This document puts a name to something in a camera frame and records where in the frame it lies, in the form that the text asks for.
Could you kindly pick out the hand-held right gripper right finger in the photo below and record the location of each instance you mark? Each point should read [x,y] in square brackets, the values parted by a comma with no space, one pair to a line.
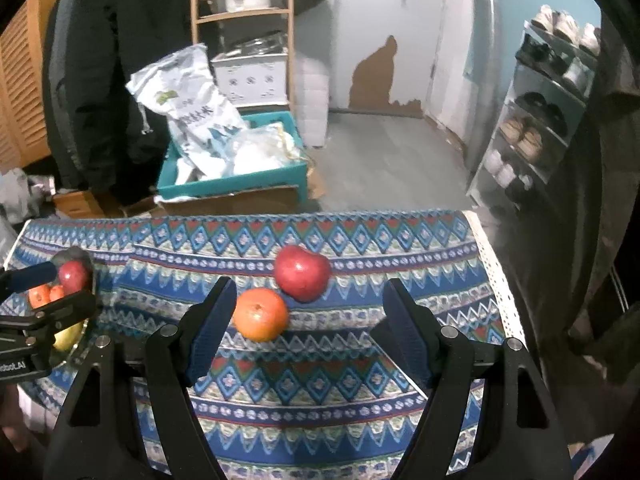
[405,320]

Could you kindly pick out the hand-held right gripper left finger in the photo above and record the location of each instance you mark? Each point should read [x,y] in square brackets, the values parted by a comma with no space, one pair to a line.
[210,330]

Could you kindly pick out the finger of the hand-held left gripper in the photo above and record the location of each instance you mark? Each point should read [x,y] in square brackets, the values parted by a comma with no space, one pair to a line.
[35,275]
[65,305]

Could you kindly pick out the orange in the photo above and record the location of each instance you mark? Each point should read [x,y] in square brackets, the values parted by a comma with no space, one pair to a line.
[37,296]
[56,292]
[260,316]

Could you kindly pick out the red apple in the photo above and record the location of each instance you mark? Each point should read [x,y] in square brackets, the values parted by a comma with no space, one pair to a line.
[74,276]
[302,272]

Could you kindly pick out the yellow green mango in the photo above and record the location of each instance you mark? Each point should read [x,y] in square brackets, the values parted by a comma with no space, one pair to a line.
[67,337]

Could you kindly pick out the round glass plate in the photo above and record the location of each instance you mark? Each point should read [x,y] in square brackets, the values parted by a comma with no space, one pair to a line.
[82,342]

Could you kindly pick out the person's left hand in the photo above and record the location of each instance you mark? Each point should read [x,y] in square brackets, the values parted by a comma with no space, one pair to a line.
[10,435]

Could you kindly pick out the grey cloth pile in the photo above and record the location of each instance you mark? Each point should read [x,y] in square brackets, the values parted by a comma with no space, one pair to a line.
[25,190]

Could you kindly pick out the small wooden box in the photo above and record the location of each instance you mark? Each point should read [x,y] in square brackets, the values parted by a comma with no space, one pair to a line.
[85,204]

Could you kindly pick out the blue patterned tablecloth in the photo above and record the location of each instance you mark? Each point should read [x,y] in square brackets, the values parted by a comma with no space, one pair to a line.
[310,410]

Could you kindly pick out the flattened cardboard box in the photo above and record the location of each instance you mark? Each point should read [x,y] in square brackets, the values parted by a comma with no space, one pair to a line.
[250,202]

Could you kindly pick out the teal plastic crate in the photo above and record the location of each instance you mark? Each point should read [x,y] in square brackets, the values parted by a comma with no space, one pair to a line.
[225,187]

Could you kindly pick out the clear plastic bag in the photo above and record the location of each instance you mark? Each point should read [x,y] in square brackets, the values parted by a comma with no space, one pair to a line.
[265,150]

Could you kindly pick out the wooden louvered door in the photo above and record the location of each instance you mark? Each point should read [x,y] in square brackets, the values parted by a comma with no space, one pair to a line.
[20,85]

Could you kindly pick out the white printed plastic bag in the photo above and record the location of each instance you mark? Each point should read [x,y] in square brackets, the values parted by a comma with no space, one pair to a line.
[195,105]

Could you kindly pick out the assorted pairs of shoes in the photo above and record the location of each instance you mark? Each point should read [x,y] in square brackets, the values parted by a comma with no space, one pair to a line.
[535,135]

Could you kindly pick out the black hanging coat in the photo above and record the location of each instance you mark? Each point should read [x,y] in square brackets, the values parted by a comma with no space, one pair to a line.
[115,60]

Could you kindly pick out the white tiled cabinet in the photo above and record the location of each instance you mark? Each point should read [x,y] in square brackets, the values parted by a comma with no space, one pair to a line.
[312,105]

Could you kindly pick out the grey shoe rack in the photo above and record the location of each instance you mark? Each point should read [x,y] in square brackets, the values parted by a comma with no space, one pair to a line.
[505,95]

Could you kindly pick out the white patterned storage box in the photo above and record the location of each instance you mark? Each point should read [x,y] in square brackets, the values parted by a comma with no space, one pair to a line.
[250,80]

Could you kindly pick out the white door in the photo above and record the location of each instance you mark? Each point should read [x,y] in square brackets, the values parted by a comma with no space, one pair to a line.
[457,50]

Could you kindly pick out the wooden shelf rack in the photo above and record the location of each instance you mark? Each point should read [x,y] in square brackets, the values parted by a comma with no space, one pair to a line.
[290,35]

